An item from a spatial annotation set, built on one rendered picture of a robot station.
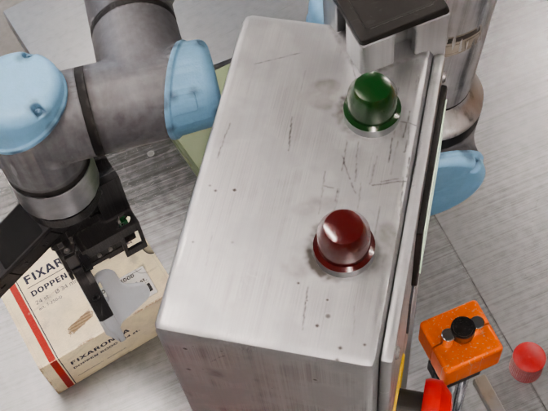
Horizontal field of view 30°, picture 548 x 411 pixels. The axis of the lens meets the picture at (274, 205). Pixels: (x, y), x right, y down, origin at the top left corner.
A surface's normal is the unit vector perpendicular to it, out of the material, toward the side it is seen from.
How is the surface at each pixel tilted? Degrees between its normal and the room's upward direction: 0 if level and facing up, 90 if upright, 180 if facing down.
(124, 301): 60
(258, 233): 0
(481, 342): 0
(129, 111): 48
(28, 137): 87
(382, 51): 90
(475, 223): 0
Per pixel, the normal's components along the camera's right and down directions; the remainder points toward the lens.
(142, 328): 0.52, 0.72
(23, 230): -0.44, -0.16
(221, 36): -0.07, -0.49
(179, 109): 0.23, 0.49
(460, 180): 0.23, 0.87
